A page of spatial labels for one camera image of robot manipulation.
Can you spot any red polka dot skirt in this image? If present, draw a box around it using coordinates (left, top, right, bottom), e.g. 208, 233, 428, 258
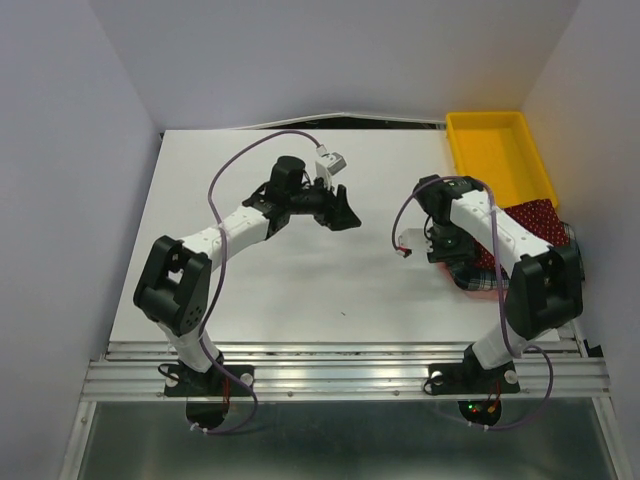
503, 199, 572, 246

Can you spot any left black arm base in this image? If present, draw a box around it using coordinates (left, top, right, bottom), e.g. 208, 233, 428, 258
157, 356, 258, 434

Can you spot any aluminium rail frame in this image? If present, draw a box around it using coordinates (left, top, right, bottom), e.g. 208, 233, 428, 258
59, 294, 624, 480

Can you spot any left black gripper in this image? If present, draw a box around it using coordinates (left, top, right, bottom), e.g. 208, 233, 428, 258
286, 173, 360, 231

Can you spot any pink skirt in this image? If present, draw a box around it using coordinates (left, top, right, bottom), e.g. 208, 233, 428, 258
436, 263, 499, 301

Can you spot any plaid skirt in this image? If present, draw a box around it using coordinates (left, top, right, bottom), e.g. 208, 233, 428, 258
445, 222, 586, 291

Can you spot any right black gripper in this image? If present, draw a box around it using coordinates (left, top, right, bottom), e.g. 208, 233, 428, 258
425, 218, 476, 263

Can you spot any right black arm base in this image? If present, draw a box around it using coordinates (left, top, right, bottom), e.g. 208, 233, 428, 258
422, 346, 521, 428

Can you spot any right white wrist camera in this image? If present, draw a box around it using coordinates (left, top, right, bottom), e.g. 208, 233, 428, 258
396, 228, 432, 258

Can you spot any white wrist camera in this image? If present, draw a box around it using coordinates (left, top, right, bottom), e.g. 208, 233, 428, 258
396, 228, 432, 258
315, 145, 347, 190

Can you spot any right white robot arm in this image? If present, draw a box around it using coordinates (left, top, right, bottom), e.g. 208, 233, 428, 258
413, 175, 583, 390

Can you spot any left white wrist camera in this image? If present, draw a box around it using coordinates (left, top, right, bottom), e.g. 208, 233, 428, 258
315, 145, 347, 190

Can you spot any yellow plastic bin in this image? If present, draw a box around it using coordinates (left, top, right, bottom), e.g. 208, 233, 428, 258
446, 111, 558, 209

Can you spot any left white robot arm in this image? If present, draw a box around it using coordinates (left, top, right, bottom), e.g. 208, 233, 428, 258
133, 153, 361, 394

